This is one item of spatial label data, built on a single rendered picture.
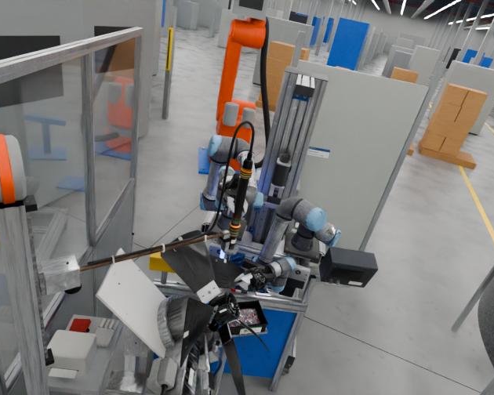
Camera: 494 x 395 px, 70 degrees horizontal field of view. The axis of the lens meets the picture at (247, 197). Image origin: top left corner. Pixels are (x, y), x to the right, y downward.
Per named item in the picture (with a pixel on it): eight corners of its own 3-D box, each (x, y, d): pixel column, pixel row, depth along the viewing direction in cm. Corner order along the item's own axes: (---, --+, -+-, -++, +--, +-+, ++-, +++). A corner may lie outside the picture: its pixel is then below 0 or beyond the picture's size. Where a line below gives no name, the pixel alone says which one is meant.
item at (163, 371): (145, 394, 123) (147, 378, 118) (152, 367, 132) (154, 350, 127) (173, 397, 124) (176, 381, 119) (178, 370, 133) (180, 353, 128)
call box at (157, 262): (148, 271, 190) (149, 256, 185) (152, 259, 199) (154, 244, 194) (178, 276, 191) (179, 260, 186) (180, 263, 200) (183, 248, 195)
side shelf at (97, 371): (36, 389, 141) (35, 385, 139) (74, 318, 172) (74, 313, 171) (97, 396, 143) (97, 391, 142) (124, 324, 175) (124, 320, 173)
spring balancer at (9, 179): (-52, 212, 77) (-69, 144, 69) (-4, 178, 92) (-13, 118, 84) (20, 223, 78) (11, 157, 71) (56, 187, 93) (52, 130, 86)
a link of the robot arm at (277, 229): (279, 189, 180) (245, 269, 193) (296, 198, 175) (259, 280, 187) (290, 189, 190) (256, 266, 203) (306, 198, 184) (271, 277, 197)
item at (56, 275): (41, 298, 100) (38, 276, 96) (37, 282, 105) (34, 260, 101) (81, 288, 106) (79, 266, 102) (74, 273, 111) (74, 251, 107)
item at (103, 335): (88, 345, 158) (88, 342, 157) (102, 319, 171) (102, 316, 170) (107, 348, 159) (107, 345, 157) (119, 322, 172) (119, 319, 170)
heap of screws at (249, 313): (230, 334, 184) (230, 329, 182) (223, 313, 195) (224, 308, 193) (263, 330, 190) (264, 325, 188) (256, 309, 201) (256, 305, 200)
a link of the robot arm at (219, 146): (221, 216, 221) (238, 146, 185) (197, 214, 219) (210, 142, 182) (221, 203, 230) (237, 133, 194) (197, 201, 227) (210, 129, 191)
